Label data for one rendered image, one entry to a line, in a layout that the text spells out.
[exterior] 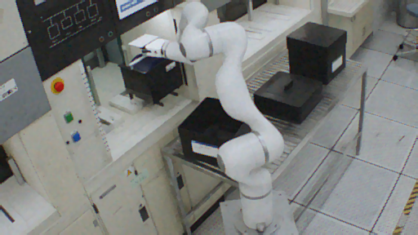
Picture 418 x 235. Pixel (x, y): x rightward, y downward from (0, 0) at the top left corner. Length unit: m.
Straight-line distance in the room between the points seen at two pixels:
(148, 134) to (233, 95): 0.77
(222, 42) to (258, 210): 0.62
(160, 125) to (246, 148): 0.80
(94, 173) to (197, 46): 0.83
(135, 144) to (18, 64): 0.77
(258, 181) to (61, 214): 0.89
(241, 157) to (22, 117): 0.81
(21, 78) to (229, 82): 0.75
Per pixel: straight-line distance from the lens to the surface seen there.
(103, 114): 2.22
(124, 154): 1.95
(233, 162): 1.33
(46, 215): 1.83
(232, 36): 1.37
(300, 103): 2.10
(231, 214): 1.70
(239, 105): 1.34
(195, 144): 1.90
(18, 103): 1.54
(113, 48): 2.74
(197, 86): 2.12
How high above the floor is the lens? 2.02
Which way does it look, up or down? 34 degrees down
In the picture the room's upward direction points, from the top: 9 degrees counter-clockwise
